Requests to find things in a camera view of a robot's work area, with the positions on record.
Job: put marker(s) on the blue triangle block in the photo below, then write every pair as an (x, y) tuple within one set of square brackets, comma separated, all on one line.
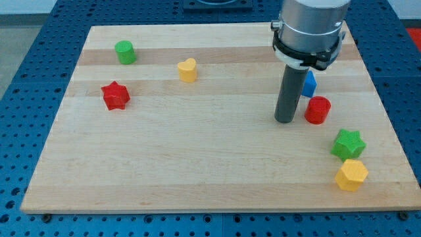
[(310, 85)]

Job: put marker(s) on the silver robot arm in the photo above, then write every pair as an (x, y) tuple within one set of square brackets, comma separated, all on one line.
[(308, 33)]

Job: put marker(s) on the wooden board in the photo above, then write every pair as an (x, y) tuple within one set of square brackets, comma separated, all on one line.
[(211, 145)]

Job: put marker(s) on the yellow heart block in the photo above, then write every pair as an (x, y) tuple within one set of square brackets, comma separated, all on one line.
[(187, 70)]

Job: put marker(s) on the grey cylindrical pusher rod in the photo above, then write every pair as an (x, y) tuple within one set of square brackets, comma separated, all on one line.
[(291, 88)]

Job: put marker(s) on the red star block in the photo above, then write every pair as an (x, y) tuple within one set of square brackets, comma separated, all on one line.
[(115, 96)]

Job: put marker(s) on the green cylinder block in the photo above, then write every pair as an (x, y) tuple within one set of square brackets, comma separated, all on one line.
[(125, 52)]

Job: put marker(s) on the red cylinder block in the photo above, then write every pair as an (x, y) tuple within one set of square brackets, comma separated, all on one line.
[(317, 110)]

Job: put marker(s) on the green star block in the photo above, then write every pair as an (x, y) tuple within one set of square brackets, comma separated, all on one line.
[(348, 145)]

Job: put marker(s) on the yellow hexagon block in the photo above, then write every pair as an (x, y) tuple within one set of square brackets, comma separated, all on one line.
[(351, 175)]

